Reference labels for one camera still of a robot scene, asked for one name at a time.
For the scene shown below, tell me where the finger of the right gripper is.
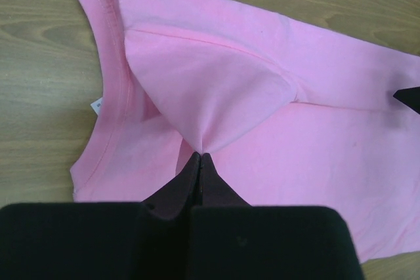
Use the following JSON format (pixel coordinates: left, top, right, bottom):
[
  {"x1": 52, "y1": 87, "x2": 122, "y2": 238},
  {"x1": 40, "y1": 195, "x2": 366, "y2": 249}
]
[{"x1": 393, "y1": 87, "x2": 420, "y2": 111}]

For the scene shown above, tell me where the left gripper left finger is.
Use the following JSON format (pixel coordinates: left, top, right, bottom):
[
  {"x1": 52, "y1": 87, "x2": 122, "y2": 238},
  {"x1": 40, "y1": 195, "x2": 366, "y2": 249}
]
[{"x1": 142, "y1": 153, "x2": 201, "y2": 220}]

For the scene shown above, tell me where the pink t shirt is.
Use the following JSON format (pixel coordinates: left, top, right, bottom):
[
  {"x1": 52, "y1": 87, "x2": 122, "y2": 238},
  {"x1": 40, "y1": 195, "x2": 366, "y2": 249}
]
[{"x1": 70, "y1": 0, "x2": 419, "y2": 261}]

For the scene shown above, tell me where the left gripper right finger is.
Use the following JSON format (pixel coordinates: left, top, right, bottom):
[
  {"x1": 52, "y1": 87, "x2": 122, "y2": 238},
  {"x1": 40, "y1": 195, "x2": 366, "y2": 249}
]
[{"x1": 197, "y1": 153, "x2": 250, "y2": 207}]

